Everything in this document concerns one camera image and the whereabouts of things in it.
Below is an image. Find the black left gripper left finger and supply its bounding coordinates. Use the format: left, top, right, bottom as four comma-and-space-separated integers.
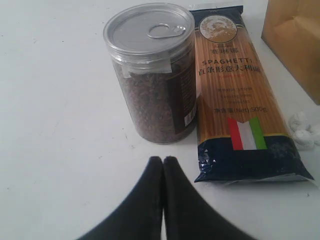
80, 156, 163, 240

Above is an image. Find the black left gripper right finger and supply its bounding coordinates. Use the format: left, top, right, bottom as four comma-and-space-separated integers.
163, 156, 254, 240

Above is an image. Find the brown paper bag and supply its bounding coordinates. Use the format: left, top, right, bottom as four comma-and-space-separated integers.
261, 0, 320, 105

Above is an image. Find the spaghetti packet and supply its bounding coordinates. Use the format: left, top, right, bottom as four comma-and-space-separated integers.
191, 5, 312, 182

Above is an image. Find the white candy piece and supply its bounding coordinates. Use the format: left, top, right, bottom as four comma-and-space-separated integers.
292, 130, 315, 150
288, 111, 309, 132

